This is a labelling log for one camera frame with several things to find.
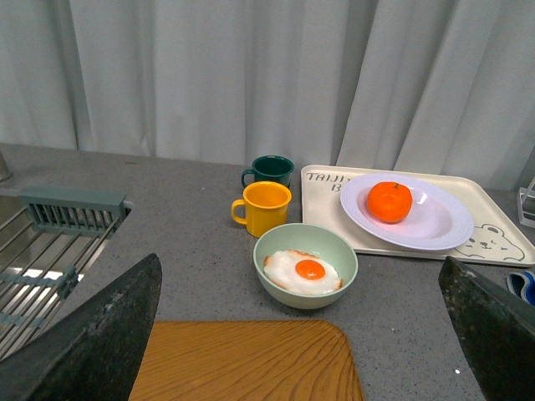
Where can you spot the yellow mug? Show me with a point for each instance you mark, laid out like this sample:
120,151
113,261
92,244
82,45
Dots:
263,206

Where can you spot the grey blue cloth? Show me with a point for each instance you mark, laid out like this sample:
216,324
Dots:
521,284

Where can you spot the grey sink drying rack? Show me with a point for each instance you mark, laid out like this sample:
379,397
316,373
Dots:
50,238

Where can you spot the beige bear tray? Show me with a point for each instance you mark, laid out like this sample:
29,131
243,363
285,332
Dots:
496,240

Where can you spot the white curtain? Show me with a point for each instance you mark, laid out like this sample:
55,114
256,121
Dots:
441,87

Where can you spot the clear acrylic cup rack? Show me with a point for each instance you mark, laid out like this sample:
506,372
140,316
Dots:
526,205

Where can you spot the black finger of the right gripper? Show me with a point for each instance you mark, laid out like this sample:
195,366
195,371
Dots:
95,352
495,330

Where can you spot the light green bowl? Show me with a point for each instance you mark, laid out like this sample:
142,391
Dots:
313,240

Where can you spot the wooden cutting board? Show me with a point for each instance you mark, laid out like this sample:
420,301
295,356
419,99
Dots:
247,360

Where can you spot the fake fried egg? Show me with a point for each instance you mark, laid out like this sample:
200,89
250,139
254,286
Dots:
302,273

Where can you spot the orange mandarin fruit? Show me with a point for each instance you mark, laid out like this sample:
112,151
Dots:
389,201

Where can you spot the white ridged plate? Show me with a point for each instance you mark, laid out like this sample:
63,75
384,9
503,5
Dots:
436,221

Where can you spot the dark green mug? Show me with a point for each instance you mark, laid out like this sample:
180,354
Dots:
273,168

